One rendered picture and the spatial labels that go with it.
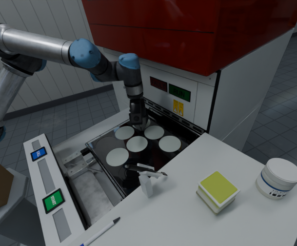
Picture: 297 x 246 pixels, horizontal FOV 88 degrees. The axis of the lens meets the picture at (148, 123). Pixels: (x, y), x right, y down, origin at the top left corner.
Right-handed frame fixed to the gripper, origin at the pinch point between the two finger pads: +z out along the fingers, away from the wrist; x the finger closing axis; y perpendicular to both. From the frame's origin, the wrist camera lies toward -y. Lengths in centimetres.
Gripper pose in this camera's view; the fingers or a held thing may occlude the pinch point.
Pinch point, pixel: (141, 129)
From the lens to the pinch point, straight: 77.6
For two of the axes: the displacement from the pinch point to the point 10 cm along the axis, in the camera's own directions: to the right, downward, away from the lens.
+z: 1.1, 7.7, 6.3
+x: -9.9, 1.3, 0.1
